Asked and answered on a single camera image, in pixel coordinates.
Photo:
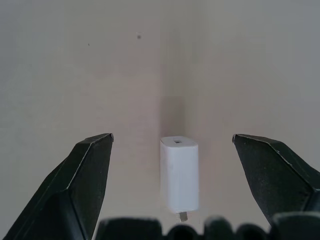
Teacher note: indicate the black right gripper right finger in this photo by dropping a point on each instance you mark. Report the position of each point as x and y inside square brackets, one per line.
[270, 175]

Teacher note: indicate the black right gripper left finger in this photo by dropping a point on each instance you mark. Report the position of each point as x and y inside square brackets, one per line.
[75, 185]

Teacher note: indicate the white charger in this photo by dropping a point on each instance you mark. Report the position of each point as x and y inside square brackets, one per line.
[181, 175]

